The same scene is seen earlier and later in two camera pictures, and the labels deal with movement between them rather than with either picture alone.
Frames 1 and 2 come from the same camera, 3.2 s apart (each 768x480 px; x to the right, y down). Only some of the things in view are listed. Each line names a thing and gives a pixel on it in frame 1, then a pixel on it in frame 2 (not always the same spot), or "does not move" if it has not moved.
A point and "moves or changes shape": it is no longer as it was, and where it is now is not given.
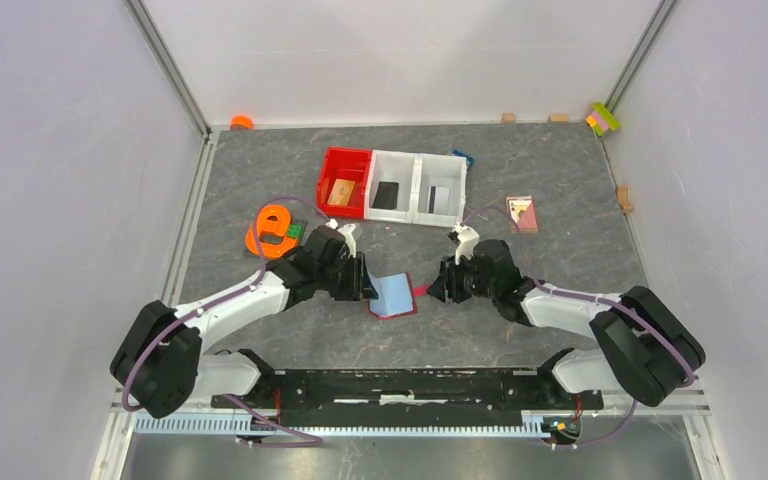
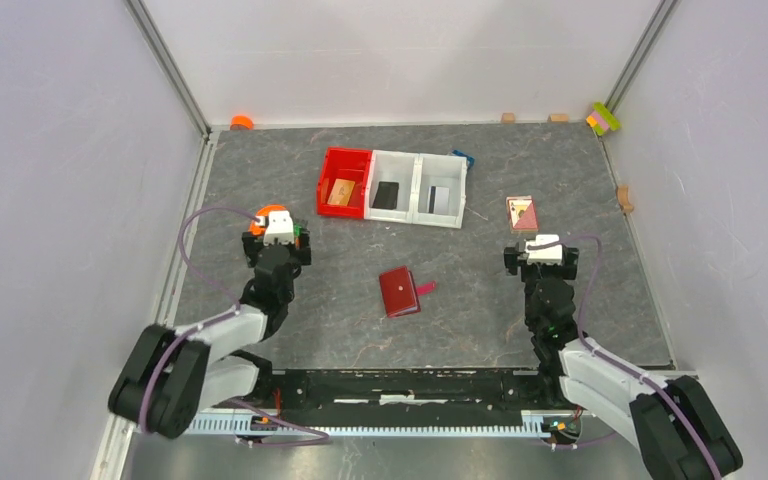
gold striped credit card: (341, 192) does not move
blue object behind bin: (469, 159) does not move
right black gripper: (445, 287) → (514, 259)
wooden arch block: (623, 194) does not move
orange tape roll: (242, 123) does not move
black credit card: (386, 196) does not move
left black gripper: (359, 287) → (251, 247)
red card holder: (396, 296) moves or changes shape
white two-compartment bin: (416, 188) does not move
